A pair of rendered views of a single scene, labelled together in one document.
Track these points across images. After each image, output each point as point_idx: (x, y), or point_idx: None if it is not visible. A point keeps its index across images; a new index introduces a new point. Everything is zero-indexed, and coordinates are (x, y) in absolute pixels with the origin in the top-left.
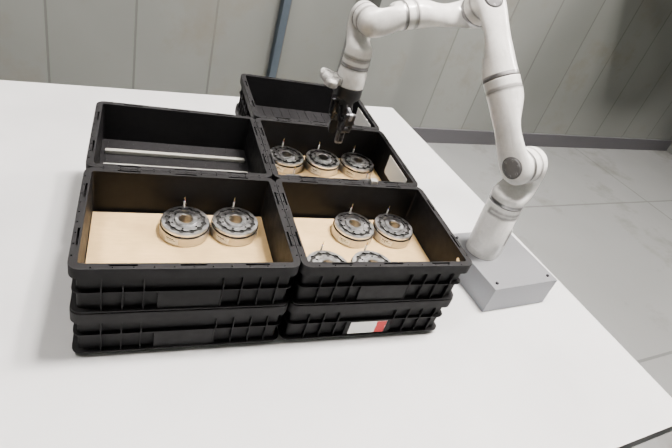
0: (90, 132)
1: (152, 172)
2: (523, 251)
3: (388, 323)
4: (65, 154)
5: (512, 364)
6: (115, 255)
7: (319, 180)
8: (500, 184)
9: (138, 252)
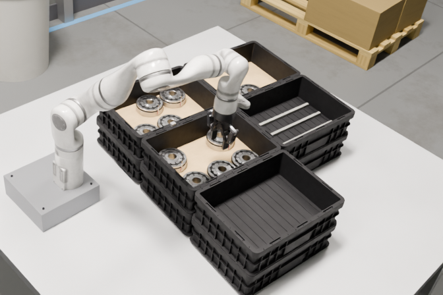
0: (392, 186)
1: (278, 81)
2: (28, 193)
3: None
4: (374, 162)
5: (43, 140)
6: (260, 78)
7: (205, 112)
8: (78, 137)
9: (254, 82)
